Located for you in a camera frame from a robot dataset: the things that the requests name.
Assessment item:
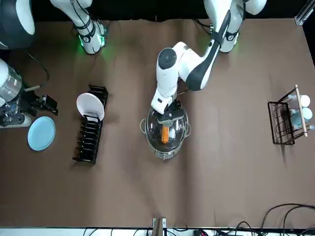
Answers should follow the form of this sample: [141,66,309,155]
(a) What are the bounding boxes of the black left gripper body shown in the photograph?
[157,99,185,126]

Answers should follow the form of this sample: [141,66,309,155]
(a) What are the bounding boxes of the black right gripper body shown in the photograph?
[21,91,43,117]

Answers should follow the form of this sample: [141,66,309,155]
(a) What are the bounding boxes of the orange corn cob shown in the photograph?
[161,125,171,144]

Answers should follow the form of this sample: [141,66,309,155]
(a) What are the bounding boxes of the glass pot lid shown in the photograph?
[146,106,190,151]

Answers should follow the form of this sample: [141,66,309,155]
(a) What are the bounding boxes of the light blue plate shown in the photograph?
[27,116,56,152]

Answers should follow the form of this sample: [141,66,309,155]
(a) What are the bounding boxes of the pale white plate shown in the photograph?
[76,92,105,118]

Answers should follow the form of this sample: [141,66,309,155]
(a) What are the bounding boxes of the stainless steel pot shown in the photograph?
[140,105,192,161]

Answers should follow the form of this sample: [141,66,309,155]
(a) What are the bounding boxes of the black dish rack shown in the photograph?
[72,85,109,164]

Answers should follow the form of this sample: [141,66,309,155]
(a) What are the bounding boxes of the white cup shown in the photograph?
[289,94,312,109]

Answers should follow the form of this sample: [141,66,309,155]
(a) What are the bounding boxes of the light blue cup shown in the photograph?
[291,107,314,130]

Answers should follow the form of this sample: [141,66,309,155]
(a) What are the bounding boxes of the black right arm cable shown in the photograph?
[24,52,50,88]

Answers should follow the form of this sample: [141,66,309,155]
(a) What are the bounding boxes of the aluminium post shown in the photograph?
[152,217,166,236]

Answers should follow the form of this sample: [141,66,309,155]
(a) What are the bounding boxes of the wire cup rack wooden bar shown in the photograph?
[267,85,315,146]

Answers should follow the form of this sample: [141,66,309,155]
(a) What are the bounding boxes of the black desk cable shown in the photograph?
[260,203,315,236]

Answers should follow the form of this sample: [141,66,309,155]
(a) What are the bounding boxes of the aluminium frame profile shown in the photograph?
[294,0,315,26]

